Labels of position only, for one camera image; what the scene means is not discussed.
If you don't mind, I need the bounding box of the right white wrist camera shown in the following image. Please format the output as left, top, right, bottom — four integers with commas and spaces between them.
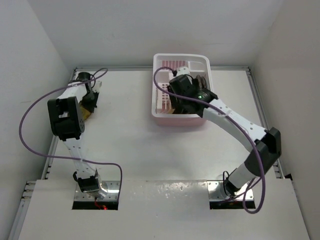
176, 66, 190, 76

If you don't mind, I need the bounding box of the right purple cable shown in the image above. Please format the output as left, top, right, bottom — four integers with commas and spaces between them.
152, 66, 267, 215

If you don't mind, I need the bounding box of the metal base plate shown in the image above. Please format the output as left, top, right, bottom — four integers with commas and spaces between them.
73, 180, 120, 202
207, 180, 254, 202

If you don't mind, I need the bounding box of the pink plastic dish rack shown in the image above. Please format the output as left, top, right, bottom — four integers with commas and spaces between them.
151, 53, 214, 127

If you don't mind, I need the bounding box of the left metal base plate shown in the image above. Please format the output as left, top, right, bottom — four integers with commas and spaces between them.
73, 180, 120, 202

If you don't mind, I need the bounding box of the beige floral small plate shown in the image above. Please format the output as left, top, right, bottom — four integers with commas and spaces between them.
166, 108, 176, 114

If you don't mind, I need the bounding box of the yellow patterned small plate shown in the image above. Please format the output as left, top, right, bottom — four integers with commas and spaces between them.
79, 101, 96, 121

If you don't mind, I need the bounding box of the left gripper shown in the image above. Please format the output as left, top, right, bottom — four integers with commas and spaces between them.
81, 89, 100, 113

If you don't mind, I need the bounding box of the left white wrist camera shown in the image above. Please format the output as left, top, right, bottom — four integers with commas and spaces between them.
91, 80, 102, 93

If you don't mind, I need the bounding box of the cream plate dark patterned rim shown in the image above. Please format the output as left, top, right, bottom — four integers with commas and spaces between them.
200, 76, 207, 89

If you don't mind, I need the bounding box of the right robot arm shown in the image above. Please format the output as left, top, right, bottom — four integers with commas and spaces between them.
168, 75, 281, 196

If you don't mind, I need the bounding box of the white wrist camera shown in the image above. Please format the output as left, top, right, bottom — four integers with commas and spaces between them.
176, 66, 190, 76
91, 80, 102, 93

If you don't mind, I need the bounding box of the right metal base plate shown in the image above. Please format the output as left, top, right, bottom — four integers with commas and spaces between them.
207, 180, 254, 202

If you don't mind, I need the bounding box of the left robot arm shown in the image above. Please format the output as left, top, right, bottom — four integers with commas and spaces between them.
47, 72, 105, 199

